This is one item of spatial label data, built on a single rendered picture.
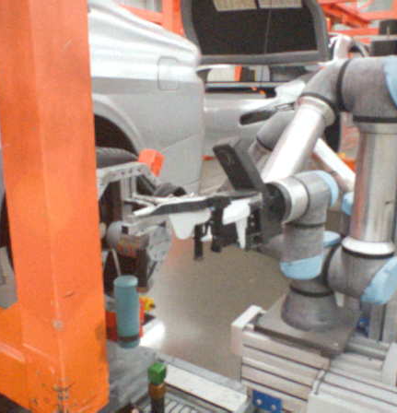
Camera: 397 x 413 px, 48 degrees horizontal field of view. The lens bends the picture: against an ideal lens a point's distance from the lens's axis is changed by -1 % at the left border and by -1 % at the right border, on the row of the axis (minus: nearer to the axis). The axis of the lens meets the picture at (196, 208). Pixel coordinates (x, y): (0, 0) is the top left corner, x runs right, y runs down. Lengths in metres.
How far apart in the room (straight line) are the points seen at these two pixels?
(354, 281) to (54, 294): 0.70
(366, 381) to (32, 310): 0.83
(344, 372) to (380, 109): 0.62
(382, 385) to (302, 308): 0.25
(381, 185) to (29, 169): 0.78
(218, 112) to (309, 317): 3.13
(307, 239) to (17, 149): 0.68
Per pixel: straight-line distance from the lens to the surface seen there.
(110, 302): 1.75
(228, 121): 4.08
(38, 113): 1.05
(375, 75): 0.99
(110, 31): 1.97
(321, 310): 1.18
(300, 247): 0.82
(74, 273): 1.17
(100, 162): 1.70
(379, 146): 1.01
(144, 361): 2.13
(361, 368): 1.20
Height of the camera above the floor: 1.40
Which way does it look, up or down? 15 degrees down
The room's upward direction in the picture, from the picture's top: straight up
